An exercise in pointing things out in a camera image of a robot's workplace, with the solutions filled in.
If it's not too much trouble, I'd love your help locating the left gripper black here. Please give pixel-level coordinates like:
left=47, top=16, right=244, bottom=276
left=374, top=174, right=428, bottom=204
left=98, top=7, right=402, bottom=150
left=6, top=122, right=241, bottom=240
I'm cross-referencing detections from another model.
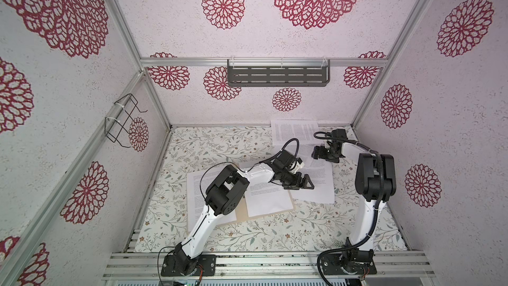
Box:
left=279, top=168, right=313, bottom=189

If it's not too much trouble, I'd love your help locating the beige file folder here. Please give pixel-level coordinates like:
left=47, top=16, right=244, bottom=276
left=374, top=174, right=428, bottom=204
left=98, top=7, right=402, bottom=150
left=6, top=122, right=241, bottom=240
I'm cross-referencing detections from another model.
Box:
left=187, top=199, right=295, bottom=233

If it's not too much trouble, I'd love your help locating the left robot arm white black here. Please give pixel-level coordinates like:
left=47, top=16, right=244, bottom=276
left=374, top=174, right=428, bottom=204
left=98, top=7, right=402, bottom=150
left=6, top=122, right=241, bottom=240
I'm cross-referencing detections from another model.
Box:
left=173, top=150, right=315, bottom=262

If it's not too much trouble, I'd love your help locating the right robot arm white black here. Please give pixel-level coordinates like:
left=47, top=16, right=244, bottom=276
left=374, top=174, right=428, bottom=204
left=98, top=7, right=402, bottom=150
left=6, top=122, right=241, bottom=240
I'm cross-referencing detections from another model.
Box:
left=312, top=141, right=396, bottom=254

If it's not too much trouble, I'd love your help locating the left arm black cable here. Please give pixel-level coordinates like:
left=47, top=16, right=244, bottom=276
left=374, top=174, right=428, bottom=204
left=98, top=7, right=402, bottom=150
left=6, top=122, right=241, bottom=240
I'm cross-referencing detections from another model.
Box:
left=156, top=138, right=300, bottom=283

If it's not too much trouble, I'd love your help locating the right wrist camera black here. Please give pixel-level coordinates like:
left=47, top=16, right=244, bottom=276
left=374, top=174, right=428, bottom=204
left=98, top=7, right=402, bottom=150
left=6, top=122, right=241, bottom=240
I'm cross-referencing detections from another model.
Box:
left=330, top=128, right=349, bottom=141

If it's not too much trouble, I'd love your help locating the printed paper sheet back wall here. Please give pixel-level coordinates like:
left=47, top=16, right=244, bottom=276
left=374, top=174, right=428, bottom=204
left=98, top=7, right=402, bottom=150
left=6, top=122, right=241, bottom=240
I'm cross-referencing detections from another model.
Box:
left=271, top=120, right=321, bottom=146

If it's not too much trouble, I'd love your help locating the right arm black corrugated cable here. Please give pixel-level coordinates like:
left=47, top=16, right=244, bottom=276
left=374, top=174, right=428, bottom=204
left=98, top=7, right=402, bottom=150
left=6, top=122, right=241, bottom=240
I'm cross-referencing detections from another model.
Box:
left=312, top=130, right=388, bottom=286

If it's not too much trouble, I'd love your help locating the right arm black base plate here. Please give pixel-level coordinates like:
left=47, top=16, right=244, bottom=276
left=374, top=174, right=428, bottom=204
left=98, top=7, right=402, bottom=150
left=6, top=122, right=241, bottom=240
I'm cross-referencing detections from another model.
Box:
left=317, top=249, right=377, bottom=276

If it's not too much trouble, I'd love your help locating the grey metal wall shelf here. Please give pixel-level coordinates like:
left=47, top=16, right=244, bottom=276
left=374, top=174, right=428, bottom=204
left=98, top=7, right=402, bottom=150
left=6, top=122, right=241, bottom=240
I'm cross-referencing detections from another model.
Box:
left=226, top=59, right=331, bottom=87

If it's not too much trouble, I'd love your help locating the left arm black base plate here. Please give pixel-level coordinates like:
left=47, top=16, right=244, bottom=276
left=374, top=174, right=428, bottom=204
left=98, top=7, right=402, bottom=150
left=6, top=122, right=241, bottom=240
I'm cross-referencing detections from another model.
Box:
left=161, top=254, right=217, bottom=278

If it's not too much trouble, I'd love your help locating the black wire wall rack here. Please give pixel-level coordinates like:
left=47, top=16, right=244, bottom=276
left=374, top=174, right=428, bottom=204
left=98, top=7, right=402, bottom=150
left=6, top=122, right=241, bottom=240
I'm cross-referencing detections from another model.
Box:
left=103, top=93, right=148, bottom=148

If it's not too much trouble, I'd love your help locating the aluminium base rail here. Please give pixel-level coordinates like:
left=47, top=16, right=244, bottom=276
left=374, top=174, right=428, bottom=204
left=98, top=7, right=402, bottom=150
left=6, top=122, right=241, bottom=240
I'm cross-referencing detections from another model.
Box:
left=101, top=251, right=435, bottom=281

